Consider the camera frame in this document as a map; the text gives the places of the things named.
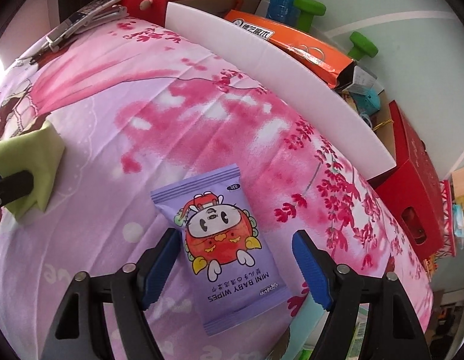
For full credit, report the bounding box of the purple snack packet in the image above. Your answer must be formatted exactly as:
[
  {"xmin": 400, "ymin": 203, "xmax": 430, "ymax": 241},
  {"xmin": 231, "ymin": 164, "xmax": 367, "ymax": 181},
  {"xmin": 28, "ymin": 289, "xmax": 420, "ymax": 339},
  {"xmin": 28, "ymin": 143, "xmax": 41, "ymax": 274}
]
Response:
[{"xmin": 149, "ymin": 163, "xmax": 289, "ymax": 337}]

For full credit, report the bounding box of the red cardboard box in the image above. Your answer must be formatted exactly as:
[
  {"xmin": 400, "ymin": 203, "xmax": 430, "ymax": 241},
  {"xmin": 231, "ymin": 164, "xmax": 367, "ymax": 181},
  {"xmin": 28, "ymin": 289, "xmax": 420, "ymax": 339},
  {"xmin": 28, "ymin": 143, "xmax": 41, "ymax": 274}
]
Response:
[{"xmin": 369, "ymin": 100, "xmax": 452, "ymax": 261}]

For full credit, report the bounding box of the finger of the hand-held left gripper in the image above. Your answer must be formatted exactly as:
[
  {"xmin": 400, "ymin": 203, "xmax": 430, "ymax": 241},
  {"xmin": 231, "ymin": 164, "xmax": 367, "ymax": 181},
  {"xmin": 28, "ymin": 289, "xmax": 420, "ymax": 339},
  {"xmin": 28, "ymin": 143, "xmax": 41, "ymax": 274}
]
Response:
[{"xmin": 0, "ymin": 170, "xmax": 35, "ymax": 208}]

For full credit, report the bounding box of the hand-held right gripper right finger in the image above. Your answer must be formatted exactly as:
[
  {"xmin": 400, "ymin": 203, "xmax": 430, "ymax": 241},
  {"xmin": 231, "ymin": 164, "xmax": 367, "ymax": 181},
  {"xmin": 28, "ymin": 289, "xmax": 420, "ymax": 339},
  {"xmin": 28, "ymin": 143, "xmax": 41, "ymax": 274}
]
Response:
[{"xmin": 291, "ymin": 229, "xmax": 429, "ymax": 360}]

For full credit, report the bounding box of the small teal plastic object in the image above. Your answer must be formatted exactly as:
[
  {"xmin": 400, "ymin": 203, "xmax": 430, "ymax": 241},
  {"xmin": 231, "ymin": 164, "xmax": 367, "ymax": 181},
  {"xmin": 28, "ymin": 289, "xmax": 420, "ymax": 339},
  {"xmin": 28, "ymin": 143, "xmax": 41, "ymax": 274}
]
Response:
[{"xmin": 361, "ymin": 86, "xmax": 383, "ymax": 115}]

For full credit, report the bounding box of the orange cardboard box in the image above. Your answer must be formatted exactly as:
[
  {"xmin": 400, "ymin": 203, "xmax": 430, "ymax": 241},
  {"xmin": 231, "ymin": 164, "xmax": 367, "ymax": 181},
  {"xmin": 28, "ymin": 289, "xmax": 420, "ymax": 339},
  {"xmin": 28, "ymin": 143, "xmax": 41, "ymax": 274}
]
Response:
[{"xmin": 222, "ymin": 9, "xmax": 377, "ymax": 94}]

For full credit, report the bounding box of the white phone stand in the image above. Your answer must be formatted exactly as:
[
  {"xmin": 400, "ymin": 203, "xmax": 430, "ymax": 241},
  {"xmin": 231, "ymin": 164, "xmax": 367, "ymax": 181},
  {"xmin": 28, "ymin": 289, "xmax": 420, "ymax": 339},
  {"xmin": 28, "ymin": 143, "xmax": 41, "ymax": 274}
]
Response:
[{"xmin": 48, "ymin": 4, "xmax": 128, "ymax": 51}]

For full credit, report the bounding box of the light green cloth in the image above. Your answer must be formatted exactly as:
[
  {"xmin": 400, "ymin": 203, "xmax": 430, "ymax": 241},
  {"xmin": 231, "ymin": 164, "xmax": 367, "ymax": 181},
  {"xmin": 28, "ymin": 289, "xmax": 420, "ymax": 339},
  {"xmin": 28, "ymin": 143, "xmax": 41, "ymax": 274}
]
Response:
[{"xmin": 0, "ymin": 120, "xmax": 65, "ymax": 223}]

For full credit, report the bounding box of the smartphone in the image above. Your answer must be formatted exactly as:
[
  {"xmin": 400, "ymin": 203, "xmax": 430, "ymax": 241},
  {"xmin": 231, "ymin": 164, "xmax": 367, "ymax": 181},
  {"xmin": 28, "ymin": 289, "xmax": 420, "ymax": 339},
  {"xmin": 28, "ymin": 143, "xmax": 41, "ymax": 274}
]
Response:
[{"xmin": 46, "ymin": 0, "xmax": 137, "ymax": 44}]

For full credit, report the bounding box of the light blue wipes packet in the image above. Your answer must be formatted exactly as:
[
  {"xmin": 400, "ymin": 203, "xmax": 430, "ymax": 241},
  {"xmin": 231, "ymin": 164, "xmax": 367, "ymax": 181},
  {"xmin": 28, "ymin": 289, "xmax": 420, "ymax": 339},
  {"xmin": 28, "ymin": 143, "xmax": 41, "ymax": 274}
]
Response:
[{"xmin": 451, "ymin": 204, "xmax": 464, "ymax": 241}]

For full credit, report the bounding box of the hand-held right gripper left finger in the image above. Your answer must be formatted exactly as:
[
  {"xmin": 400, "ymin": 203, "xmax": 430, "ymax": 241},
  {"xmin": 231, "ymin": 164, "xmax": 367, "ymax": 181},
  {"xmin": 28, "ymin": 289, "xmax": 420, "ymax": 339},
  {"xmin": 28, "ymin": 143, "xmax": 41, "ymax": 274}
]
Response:
[{"xmin": 41, "ymin": 228, "xmax": 180, "ymax": 360}]

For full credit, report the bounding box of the green dumbbell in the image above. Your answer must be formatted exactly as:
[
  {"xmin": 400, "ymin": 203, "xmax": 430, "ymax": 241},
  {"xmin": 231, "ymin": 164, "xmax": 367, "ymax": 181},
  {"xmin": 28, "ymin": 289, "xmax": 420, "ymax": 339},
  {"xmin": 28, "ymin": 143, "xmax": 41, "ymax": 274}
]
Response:
[{"xmin": 294, "ymin": 0, "xmax": 379, "ymax": 59}]

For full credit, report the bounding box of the red patterned bag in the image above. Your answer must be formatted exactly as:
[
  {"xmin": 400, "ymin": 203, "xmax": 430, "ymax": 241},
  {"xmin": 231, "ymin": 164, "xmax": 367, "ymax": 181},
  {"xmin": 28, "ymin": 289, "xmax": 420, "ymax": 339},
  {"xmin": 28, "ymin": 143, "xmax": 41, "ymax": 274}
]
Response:
[{"xmin": 423, "ymin": 180, "xmax": 461, "ymax": 271}]

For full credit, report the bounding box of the white foam board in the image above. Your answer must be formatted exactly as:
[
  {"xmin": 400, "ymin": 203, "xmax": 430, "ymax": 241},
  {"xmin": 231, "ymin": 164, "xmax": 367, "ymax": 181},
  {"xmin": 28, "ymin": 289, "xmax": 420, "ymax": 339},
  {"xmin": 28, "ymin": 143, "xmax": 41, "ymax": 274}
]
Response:
[{"xmin": 165, "ymin": 1, "xmax": 397, "ymax": 181}]

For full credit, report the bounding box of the pink cartoon printed blanket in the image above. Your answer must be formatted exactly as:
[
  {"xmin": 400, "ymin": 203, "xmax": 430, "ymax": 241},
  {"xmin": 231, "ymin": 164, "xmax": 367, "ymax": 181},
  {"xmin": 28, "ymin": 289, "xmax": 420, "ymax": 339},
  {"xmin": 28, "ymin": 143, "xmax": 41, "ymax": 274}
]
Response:
[{"xmin": 0, "ymin": 11, "xmax": 435, "ymax": 360}]

